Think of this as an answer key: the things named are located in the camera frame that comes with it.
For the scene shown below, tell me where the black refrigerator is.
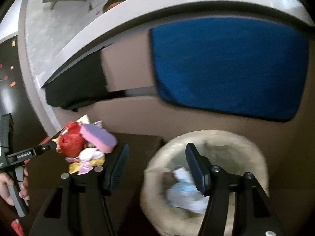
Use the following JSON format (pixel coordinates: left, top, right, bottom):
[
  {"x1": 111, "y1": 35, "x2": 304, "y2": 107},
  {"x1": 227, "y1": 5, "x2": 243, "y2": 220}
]
[{"x1": 0, "y1": 36, "x2": 47, "y2": 152}]

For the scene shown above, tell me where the yellow snack wrapper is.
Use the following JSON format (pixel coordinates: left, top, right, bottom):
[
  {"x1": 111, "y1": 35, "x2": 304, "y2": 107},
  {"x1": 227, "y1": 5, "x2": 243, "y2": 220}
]
[{"x1": 68, "y1": 157, "x2": 105, "y2": 175}]

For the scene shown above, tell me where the person's left hand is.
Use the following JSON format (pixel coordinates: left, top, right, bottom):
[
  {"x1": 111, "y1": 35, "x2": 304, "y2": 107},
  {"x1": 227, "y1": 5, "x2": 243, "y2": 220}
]
[{"x1": 0, "y1": 167, "x2": 31, "y2": 206}]

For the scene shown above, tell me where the red plastic bag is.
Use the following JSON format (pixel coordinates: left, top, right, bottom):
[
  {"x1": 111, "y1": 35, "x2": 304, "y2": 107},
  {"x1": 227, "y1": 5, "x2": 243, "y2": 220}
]
[{"x1": 58, "y1": 122, "x2": 87, "y2": 158}]

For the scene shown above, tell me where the purple pink sponge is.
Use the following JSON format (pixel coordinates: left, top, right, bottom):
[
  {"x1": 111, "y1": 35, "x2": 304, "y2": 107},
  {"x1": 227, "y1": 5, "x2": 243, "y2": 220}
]
[{"x1": 80, "y1": 124, "x2": 118, "y2": 154}]

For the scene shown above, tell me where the blue towel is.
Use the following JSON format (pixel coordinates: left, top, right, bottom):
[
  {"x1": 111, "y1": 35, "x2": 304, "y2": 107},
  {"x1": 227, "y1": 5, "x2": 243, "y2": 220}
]
[{"x1": 150, "y1": 18, "x2": 309, "y2": 122}]

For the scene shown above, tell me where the white kitchen countertop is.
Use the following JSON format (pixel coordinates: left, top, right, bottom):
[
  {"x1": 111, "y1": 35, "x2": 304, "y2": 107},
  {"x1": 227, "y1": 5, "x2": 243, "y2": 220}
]
[{"x1": 35, "y1": 0, "x2": 315, "y2": 89}]

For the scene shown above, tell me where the white blue plastic bag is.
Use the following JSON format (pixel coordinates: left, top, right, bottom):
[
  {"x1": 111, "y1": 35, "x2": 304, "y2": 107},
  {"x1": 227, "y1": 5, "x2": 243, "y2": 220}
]
[{"x1": 166, "y1": 167, "x2": 209, "y2": 214}]

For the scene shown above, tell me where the beige trash bin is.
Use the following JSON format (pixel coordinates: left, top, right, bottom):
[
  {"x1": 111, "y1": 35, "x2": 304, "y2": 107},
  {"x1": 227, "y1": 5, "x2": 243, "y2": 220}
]
[{"x1": 140, "y1": 129, "x2": 269, "y2": 235}]

